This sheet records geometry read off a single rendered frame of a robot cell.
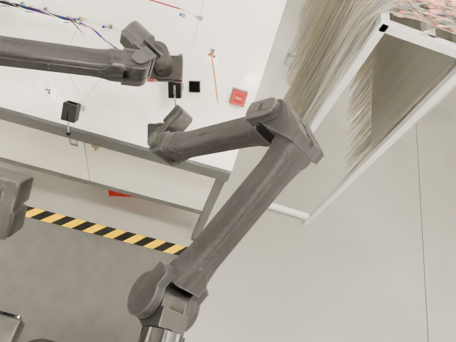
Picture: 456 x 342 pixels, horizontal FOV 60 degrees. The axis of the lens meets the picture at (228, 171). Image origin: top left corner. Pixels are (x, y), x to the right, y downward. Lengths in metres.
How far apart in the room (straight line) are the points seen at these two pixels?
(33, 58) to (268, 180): 0.58
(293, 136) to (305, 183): 2.04
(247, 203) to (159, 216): 1.71
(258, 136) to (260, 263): 1.65
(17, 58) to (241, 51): 0.74
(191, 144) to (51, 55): 0.35
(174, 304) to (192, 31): 0.97
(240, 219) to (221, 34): 0.88
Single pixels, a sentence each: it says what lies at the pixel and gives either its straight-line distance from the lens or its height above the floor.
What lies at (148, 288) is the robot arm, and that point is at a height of 1.47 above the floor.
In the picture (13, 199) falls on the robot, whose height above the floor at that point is 1.72.
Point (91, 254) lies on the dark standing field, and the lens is 2.26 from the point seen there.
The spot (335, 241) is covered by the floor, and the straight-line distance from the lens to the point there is 2.60.
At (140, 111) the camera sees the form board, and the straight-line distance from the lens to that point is 1.49.
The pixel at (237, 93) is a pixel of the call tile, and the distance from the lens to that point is 1.41.
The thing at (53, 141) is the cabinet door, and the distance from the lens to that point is 1.78.
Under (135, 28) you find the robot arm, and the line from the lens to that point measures 1.06.
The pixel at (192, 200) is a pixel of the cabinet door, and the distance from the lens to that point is 1.86.
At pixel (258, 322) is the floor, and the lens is 2.28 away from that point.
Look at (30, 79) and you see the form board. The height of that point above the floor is 0.97.
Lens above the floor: 2.15
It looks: 57 degrees down
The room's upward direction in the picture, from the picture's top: 25 degrees clockwise
